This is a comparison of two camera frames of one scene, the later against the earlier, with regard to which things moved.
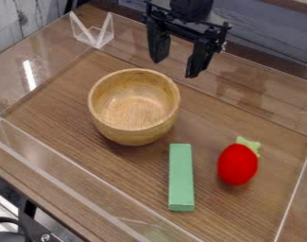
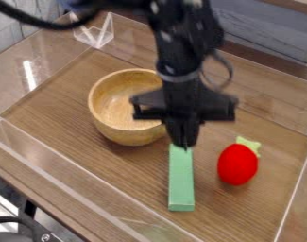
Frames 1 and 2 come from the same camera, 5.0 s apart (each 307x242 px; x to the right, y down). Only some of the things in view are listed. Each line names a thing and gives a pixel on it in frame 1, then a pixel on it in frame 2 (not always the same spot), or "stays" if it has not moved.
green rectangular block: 181,193 stays
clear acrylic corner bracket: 95,36 stays
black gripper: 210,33 → 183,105
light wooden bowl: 133,104 stays
